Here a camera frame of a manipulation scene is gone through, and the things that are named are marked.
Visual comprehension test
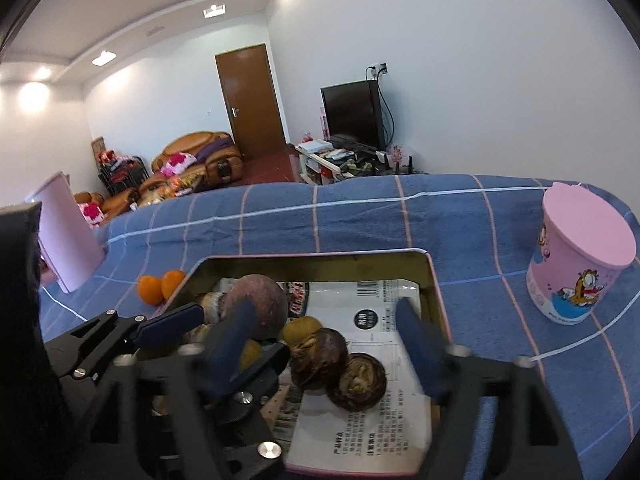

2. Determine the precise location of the pink tin box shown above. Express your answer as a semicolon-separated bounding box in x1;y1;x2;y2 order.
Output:
150;249;455;478

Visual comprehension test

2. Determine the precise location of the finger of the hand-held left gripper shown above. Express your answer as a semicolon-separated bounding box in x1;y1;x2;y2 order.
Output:
202;342;293;480
44;304;207;391

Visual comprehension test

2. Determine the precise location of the orange leather armchair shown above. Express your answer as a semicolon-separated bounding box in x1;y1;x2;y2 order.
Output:
75;187;142;221

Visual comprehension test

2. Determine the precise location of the dark brown water chestnut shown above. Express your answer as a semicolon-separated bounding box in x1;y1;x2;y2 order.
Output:
290;327;349;393
327;353;388;413

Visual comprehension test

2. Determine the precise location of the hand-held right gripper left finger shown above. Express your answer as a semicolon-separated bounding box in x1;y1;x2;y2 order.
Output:
65;299;263;480

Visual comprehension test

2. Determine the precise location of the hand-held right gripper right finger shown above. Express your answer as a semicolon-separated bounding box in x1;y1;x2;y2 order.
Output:
394;297;583;480

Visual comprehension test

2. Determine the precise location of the white television stand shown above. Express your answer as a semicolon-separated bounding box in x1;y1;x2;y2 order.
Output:
295;141;416;186

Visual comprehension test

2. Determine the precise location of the blue plaid tablecloth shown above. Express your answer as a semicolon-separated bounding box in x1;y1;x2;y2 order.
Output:
37;174;640;480

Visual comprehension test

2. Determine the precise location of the black television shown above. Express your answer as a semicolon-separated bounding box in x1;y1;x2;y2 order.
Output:
320;80;388;151

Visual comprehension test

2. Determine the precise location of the black television cable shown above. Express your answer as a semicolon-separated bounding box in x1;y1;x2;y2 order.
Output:
372;72;398;153

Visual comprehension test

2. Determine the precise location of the stack of chairs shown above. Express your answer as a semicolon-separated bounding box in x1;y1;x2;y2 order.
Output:
97;150;151;196

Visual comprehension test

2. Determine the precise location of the purple round fruit with stem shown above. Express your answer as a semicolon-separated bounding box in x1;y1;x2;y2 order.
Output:
222;274;289;341

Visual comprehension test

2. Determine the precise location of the small orange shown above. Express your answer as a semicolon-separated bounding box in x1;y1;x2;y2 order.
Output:
161;270;187;298

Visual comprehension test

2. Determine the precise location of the brown wooden door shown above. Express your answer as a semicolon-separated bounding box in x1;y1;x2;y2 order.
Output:
215;44;292;162

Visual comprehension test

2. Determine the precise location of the medium orange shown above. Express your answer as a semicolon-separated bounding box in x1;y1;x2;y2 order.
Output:
138;275;166;306

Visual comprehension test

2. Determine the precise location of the orange leather sofa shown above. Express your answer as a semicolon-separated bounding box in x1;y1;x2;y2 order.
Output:
151;131;246;191

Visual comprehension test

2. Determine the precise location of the pink cartoon cup with lid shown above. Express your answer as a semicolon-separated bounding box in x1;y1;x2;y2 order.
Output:
526;182;637;327

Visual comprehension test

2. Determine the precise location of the printed paper sheet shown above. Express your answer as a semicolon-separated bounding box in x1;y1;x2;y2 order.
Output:
212;277;436;471

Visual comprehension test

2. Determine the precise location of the purple cloth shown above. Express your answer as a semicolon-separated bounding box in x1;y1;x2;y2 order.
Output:
197;140;236;161

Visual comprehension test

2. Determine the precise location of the yellow-green kiwi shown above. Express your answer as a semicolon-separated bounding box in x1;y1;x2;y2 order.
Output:
281;316;324;346
239;339;263;372

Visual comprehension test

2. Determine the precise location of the cut brown taro piece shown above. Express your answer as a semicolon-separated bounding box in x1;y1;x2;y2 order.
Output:
199;291;227;322

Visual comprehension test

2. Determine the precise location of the pink electric kettle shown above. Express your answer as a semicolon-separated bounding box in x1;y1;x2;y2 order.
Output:
37;171;106;295

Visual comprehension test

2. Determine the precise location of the coffee table with snacks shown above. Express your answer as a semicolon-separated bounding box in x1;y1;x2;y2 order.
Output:
137;172;208;208

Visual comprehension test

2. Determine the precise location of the pink floral cushion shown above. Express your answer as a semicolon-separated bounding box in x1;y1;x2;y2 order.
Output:
167;152;198;176

